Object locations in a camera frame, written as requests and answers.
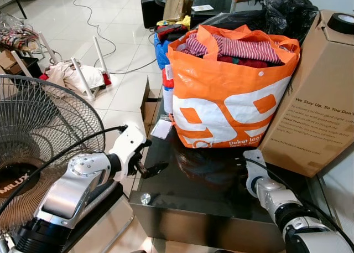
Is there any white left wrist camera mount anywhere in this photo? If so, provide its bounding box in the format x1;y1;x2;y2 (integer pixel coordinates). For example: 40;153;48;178
108;125;147;175

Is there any white red package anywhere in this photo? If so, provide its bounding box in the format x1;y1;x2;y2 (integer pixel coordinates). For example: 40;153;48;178
162;64;175;116

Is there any black wire-cage fan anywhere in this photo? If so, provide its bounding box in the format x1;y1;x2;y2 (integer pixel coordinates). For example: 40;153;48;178
0;74;107;234

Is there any small open cardboard box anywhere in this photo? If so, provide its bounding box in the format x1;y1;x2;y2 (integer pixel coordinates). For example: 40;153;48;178
139;78;162;136

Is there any blue plastic bag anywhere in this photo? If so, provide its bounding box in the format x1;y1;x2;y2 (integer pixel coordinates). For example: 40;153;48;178
153;34;173;71

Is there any wire basket with clothes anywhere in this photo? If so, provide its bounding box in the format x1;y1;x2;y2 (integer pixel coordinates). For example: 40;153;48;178
0;12;40;53

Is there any black plastic rubbish bag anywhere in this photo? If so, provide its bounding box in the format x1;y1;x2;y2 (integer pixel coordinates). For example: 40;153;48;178
262;0;320;42

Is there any black tape roll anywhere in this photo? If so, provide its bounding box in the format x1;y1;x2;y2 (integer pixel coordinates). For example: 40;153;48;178
327;13;354;35

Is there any black glass table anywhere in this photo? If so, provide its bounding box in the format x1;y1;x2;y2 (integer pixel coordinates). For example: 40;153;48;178
128;112;339;253

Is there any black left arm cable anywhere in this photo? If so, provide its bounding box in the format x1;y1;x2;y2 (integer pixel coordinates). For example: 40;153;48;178
0;125;128;216

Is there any red white striped cloth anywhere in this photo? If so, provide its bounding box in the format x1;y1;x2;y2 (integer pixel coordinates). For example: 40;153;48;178
183;33;284;64

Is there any black ottoman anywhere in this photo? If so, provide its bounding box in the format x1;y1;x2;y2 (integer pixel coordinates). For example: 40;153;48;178
140;0;165;29

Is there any orange white shopping bag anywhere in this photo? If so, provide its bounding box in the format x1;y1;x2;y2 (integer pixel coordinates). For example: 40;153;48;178
166;24;301;149

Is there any white tube rack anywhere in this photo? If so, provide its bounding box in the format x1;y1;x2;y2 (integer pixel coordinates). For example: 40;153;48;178
10;35;112;102

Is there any white paper card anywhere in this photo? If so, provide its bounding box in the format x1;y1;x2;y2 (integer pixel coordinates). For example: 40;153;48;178
150;120;174;141

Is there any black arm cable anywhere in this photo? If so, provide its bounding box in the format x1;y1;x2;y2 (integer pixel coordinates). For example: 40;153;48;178
246;158;354;251
0;125;128;216

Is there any brown paper bag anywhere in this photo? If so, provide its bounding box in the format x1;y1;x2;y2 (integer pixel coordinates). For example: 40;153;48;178
163;0;189;23

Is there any beige cloth pile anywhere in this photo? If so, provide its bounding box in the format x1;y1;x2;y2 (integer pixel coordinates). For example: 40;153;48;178
44;60;106;94

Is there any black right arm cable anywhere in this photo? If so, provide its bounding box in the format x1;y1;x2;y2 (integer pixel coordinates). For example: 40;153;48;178
246;158;354;251

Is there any tall brown cardboard box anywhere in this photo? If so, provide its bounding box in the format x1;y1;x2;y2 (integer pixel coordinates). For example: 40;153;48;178
258;9;354;178

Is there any white paper sheet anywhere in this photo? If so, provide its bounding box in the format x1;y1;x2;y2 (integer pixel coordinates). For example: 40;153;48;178
191;4;215;13

